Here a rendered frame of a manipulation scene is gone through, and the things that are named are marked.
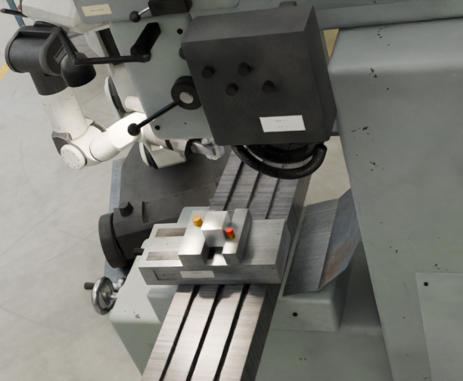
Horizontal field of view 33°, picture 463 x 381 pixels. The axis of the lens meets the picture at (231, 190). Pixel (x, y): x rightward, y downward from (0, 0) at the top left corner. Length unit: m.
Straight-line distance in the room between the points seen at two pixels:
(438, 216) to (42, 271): 2.44
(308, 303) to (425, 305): 0.31
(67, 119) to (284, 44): 1.05
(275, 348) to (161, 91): 0.81
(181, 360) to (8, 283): 2.04
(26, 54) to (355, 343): 1.11
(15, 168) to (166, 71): 2.88
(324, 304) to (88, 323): 1.62
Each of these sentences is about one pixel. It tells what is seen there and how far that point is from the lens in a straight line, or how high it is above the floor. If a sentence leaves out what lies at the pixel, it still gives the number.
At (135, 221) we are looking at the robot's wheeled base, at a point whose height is 0.60.
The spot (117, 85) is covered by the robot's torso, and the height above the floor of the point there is 1.07.
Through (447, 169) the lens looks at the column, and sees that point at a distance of 1.45.
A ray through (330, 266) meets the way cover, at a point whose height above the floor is 0.92.
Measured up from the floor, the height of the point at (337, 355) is 0.64.
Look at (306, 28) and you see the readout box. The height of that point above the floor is 1.72.
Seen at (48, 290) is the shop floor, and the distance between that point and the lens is 3.56.
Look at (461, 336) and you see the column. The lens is 1.80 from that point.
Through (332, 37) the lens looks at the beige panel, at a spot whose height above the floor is 0.44.
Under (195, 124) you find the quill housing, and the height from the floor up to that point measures 1.36.
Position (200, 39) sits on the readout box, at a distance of 1.19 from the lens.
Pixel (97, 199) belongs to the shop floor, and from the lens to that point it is 3.90.
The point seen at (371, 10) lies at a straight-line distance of 1.40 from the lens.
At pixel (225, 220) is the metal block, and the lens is 1.82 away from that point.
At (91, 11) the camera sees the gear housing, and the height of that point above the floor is 1.66.
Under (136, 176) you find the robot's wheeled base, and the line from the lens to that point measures 2.95.
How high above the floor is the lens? 2.28
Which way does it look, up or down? 39 degrees down
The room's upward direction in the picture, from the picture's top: 19 degrees counter-clockwise
